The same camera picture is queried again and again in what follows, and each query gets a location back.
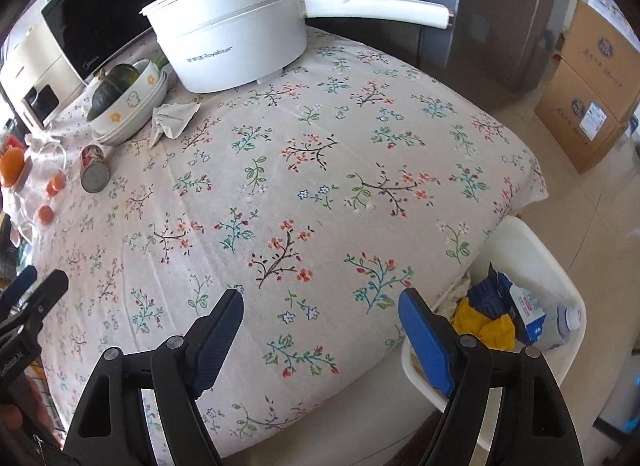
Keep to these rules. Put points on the cardboard box with label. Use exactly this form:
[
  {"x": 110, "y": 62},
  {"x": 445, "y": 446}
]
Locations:
[{"x": 575, "y": 120}]

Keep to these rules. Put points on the floral tablecloth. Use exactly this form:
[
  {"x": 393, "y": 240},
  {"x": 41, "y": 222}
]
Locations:
[{"x": 300, "y": 185}]

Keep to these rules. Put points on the large cardboard box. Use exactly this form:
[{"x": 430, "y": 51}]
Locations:
[{"x": 600, "y": 55}]

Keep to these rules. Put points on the white bowl flower print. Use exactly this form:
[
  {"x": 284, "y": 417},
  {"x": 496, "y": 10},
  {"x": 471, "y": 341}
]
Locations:
[{"x": 125, "y": 105}]

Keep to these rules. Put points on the small green fruit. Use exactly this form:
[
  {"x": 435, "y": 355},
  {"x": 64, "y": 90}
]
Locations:
[{"x": 160, "y": 60}]

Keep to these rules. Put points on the dark green pumpkin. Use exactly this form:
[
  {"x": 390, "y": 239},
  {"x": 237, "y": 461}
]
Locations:
[{"x": 112, "y": 88}]

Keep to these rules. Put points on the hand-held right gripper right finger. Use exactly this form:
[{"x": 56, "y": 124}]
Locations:
[{"x": 425, "y": 341}]

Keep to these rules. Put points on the white trash bin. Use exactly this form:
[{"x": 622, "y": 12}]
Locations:
[{"x": 525, "y": 251}]

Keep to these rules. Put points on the white electric pot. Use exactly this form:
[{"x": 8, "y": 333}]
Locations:
[{"x": 235, "y": 40}]

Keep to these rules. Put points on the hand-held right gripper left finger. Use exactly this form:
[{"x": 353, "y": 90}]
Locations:
[{"x": 220, "y": 341}]

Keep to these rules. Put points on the crumpled white tissue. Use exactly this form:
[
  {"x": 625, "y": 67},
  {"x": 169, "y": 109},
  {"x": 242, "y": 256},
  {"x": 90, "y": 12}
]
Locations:
[{"x": 172, "y": 118}]

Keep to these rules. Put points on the yellow foil wrapper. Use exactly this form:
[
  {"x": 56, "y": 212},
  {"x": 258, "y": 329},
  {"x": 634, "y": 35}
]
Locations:
[{"x": 482, "y": 328}]

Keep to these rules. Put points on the white air fryer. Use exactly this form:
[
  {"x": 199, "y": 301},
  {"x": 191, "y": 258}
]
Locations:
[{"x": 35, "y": 75}]

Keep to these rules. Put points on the crushed clear plastic bottle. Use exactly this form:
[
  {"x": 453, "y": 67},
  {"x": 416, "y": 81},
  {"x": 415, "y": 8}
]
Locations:
[{"x": 565, "y": 323}]

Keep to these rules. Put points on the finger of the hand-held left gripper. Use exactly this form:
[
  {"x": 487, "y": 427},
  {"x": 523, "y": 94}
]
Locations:
[
  {"x": 20, "y": 283},
  {"x": 45, "y": 293}
]

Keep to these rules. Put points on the red can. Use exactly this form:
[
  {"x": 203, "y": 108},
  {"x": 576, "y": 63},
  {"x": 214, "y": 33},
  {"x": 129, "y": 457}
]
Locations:
[{"x": 94, "y": 168}]

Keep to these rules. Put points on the large orange with stem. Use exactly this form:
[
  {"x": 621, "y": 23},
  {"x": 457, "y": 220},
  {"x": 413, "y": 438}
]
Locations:
[{"x": 11, "y": 165}]

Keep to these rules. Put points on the small tangerine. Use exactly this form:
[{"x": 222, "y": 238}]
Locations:
[
  {"x": 45, "y": 214},
  {"x": 56, "y": 181}
]

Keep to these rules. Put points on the torn orange blue white carton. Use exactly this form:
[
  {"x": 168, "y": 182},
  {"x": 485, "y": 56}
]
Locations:
[{"x": 527, "y": 313}]

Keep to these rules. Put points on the grey refrigerator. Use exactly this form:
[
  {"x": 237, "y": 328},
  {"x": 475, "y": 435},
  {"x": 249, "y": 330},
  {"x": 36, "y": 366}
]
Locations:
[{"x": 500, "y": 20}]

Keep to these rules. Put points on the black microwave oven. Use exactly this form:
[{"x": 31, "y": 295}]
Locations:
[{"x": 100, "y": 5}]

